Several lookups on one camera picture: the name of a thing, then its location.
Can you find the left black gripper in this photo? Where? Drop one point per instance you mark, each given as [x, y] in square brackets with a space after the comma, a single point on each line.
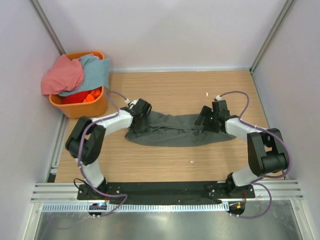
[143, 117]

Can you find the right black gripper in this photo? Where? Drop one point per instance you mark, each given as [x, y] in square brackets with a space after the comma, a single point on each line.
[206, 112]

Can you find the dark grey t shirt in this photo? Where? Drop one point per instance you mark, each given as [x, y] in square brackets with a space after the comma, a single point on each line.
[165, 130]

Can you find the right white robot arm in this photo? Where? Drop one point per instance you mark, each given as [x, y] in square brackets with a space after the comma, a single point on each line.
[266, 150]

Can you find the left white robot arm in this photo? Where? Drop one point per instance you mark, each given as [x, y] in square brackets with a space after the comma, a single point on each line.
[86, 139]

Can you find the red orange t shirt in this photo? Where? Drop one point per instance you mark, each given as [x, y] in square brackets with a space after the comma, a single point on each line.
[82, 97]

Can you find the orange plastic tub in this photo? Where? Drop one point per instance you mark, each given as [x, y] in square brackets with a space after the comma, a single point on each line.
[77, 110]

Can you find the light blue t shirt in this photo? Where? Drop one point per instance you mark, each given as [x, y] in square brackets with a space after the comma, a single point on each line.
[96, 74]

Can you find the pink t shirt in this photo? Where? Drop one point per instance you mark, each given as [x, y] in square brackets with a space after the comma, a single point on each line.
[65, 76]

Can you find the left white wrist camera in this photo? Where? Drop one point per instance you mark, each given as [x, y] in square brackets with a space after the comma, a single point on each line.
[130, 103]

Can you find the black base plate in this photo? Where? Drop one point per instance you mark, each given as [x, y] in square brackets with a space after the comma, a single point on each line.
[178, 193]

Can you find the slotted cable duct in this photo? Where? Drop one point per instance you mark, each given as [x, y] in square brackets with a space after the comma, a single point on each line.
[99, 207]

